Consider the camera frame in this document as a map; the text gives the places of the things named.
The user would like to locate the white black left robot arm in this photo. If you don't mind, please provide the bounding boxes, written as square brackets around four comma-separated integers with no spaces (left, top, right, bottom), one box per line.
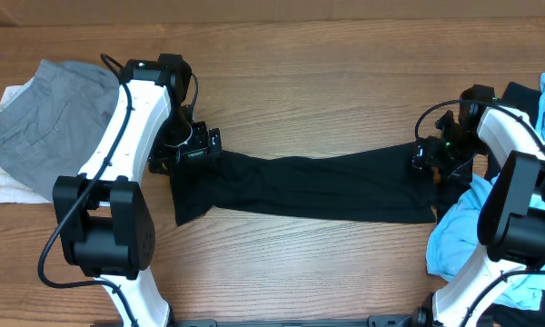
[37,54,222,326]

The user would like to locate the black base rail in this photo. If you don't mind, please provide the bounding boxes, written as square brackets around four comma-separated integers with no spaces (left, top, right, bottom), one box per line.
[167,314,411,327]

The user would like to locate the black t-shirt with white logo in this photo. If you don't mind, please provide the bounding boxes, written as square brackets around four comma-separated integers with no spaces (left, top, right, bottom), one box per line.
[170,144,435,225]

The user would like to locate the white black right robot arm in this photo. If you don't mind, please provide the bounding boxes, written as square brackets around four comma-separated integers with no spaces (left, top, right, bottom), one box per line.
[403,84,545,327]

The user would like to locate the black garment in pile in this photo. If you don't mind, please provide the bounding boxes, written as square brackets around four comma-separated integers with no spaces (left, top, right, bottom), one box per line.
[435,82,545,327]

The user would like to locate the grey folded shorts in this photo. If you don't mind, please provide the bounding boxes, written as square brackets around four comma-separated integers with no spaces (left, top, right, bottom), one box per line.
[0,59,120,201]

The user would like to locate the light blue garment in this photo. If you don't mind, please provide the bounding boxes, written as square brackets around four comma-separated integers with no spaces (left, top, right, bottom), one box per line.
[425,60,545,312]

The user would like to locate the white folded cloth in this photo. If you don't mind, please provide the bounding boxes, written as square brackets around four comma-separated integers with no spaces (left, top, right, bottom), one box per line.
[0,84,81,205]

